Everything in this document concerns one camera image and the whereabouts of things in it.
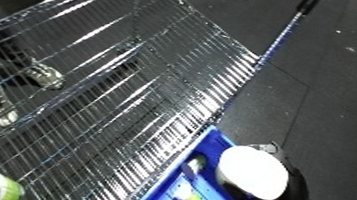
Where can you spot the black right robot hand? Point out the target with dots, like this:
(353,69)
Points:
(299,187)

